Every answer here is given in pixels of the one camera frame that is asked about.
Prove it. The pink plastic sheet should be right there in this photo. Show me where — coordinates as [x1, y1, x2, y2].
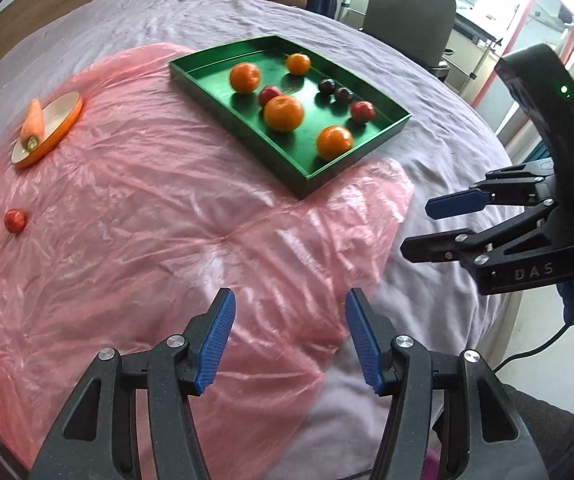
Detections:
[0, 44, 414, 479]

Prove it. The glass desk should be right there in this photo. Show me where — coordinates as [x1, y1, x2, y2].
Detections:
[362, 0, 500, 94]

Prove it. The black cable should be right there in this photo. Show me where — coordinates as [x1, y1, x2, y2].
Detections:
[490, 316, 574, 373]

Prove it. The smooth orange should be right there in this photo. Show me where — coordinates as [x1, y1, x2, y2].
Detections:
[316, 126, 353, 162]

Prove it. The grey office chair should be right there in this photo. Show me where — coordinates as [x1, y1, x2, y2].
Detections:
[363, 0, 456, 81]

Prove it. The dark plum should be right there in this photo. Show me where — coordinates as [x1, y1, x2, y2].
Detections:
[318, 78, 337, 96]
[334, 87, 354, 105]

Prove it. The red tomato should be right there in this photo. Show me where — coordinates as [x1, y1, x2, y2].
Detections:
[350, 101, 377, 125]
[259, 86, 284, 110]
[4, 208, 28, 234]

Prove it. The green rectangular tray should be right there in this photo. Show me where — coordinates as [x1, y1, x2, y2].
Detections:
[170, 36, 410, 198]

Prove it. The rough orange mandarin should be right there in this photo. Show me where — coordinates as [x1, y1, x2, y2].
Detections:
[229, 62, 261, 96]

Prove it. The orange oval dish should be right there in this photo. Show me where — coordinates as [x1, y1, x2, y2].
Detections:
[10, 91, 84, 168]

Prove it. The orange carrot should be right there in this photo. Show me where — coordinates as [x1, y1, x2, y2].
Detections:
[19, 99, 45, 152]

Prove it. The small orange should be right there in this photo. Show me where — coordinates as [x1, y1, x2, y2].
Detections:
[263, 94, 304, 133]
[286, 53, 312, 77]

